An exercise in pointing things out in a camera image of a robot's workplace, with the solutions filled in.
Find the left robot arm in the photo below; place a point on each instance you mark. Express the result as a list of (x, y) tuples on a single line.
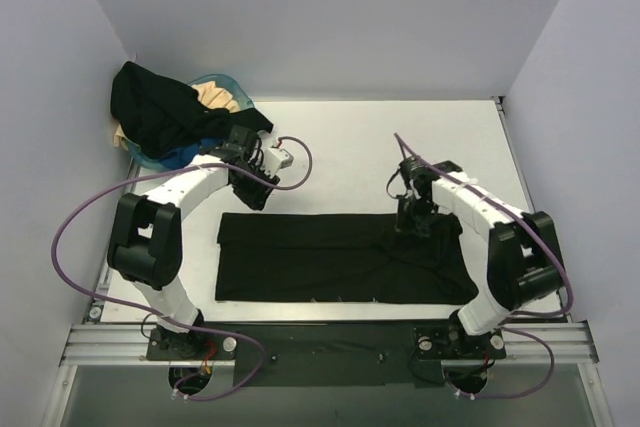
[(146, 240)]

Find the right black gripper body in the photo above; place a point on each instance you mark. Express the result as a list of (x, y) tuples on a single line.
[(413, 214)]

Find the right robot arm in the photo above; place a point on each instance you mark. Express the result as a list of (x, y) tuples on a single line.
[(523, 260)]

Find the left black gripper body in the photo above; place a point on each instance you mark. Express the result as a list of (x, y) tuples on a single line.
[(255, 192)]

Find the cream t shirt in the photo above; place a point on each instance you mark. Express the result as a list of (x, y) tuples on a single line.
[(209, 94)]

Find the teal plastic basket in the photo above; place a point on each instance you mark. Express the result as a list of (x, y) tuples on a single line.
[(222, 80)]

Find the black graphic t shirt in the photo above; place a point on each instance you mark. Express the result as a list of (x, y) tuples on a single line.
[(339, 258)]

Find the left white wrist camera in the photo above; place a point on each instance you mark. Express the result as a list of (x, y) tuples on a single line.
[(276, 159)]

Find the aluminium frame rail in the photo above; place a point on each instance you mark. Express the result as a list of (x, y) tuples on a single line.
[(124, 345)]

